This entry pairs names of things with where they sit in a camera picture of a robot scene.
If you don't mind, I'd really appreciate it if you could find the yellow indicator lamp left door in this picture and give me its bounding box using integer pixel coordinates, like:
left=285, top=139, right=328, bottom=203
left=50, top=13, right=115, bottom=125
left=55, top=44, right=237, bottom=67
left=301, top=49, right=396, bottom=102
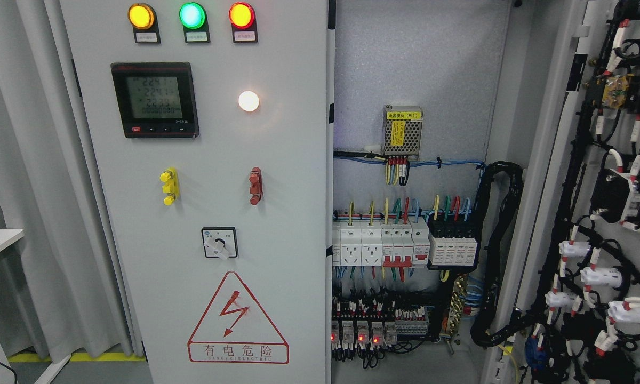
left=127, top=3, right=160, bottom=44

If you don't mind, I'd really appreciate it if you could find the green indicator lamp left door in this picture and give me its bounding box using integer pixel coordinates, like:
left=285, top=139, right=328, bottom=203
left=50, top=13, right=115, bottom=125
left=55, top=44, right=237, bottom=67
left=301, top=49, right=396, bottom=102
left=179, top=2, right=210, bottom=43

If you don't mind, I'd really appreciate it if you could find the rotary selector switch left door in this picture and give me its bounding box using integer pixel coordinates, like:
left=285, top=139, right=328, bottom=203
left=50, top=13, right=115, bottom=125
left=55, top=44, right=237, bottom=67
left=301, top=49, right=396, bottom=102
left=201, top=227, right=238, bottom=260

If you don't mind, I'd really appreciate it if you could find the red indicator lamp left door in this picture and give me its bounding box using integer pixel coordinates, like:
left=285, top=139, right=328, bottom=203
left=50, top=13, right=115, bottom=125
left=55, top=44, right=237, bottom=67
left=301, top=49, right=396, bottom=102
left=228, top=2, right=258, bottom=43

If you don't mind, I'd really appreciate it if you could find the white socket breaker row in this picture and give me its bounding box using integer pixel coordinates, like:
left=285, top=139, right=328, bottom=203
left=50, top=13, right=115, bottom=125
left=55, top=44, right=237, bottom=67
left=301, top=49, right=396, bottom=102
left=332, top=220, right=430, bottom=268

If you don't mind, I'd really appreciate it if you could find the red electric danger warning sticker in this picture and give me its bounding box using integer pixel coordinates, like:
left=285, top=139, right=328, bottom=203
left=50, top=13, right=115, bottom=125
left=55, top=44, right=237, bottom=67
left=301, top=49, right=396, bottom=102
left=187, top=271, right=289, bottom=364

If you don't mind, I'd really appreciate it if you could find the black surge protector block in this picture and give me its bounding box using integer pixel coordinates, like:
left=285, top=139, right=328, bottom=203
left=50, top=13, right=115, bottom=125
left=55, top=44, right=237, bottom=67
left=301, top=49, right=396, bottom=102
left=427, top=215, right=481, bottom=273

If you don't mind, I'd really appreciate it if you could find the yellow terminal post block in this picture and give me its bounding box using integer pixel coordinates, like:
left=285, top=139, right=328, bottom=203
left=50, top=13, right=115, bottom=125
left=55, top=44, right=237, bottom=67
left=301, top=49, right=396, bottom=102
left=159, top=167, right=180, bottom=206

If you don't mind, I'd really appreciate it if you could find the black digital power meter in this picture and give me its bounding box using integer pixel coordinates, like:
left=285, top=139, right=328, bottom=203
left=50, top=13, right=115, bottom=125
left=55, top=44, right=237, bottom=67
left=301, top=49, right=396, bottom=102
left=111, top=62, right=199, bottom=139

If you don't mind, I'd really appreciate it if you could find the lower relay terminal row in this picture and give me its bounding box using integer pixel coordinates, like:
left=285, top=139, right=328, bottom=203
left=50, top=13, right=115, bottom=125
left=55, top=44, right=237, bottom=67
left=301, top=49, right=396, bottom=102
left=330, top=287, right=439, bottom=369

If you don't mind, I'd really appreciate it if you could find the metal mesh power supply module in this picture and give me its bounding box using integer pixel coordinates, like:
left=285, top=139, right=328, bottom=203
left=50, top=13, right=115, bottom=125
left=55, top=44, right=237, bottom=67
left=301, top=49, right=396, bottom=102
left=381, top=105, right=424, bottom=161

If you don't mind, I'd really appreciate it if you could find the red terminal post block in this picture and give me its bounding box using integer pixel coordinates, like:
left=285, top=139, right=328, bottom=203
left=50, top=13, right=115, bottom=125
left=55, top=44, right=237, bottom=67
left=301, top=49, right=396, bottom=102
left=249, top=167, right=262, bottom=206

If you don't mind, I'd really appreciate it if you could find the grey cabinet door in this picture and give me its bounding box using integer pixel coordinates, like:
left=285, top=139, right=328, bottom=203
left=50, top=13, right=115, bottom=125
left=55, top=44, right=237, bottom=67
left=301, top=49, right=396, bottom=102
left=61, top=1, right=329, bottom=383
left=472, top=1, right=640, bottom=383

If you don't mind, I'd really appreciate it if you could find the left grey curtain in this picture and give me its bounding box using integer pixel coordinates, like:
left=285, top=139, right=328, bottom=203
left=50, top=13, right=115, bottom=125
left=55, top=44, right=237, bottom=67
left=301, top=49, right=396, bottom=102
left=0, top=1, right=143, bottom=361

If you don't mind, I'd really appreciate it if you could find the white lit indicator lamp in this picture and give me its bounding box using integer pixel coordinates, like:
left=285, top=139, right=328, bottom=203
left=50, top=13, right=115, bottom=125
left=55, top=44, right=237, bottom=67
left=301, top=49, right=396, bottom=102
left=237, top=90, right=261, bottom=113

